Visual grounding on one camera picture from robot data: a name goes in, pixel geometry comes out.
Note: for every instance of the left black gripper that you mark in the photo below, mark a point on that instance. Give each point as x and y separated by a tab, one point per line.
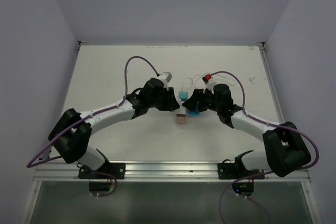
170	103

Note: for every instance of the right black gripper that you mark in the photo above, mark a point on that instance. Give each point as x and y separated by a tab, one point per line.
198	95

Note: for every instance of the blue plug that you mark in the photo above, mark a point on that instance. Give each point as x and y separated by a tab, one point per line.
194	112

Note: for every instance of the teal charger plug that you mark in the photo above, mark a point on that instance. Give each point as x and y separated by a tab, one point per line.
183	96

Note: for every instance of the pink charger plug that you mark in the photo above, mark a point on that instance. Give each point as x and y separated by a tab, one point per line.
180	118

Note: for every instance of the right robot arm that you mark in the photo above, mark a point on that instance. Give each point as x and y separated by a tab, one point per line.
284	149

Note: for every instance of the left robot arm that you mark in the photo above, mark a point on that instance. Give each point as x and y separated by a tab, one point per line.
71	135

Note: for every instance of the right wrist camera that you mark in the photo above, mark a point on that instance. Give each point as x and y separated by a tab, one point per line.
209	81

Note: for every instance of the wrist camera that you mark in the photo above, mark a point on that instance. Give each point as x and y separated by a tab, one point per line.
165	78
209	81

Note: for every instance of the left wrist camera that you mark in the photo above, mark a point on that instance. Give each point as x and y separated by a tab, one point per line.
165	78

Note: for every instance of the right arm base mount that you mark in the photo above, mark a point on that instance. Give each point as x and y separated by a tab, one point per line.
233	170

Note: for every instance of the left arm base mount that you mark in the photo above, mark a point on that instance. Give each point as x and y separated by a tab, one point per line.
108	169

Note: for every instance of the aluminium front rail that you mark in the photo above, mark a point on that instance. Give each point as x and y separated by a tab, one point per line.
129	171

